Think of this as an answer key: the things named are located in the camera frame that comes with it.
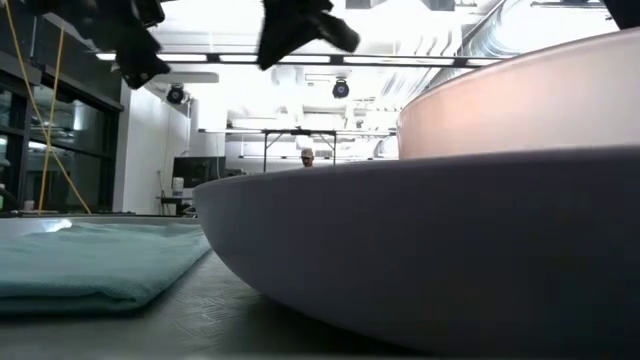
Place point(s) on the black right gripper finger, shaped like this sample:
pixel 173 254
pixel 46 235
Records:
pixel 340 32
pixel 280 45

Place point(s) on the teal napkin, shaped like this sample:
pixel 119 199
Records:
pixel 75 270

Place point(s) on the lavender plate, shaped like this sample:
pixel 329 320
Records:
pixel 400 250

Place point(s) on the black round ceiling fixture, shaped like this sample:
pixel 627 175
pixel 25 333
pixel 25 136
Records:
pixel 175 94
pixel 340 89

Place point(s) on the white ceiling pipe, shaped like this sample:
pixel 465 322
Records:
pixel 195 77

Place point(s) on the black monitor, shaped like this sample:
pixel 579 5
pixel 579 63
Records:
pixel 197 172

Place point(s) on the white container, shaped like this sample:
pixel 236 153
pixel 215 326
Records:
pixel 178 187

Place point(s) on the person's head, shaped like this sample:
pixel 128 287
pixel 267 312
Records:
pixel 307 159

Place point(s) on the small dark table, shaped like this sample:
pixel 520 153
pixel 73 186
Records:
pixel 175 199

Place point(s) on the long ceiling light rail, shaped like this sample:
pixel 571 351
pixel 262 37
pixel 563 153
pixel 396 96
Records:
pixel 185 57

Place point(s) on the dark framed glass wall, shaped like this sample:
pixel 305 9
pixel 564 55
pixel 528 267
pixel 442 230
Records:
pixel 112 150

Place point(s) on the black metal frame stand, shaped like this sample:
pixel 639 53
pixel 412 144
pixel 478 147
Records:
pixel 300 132

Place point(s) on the silver ventilation duct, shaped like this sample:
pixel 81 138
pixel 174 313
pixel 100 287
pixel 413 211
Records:
pixel 525 25

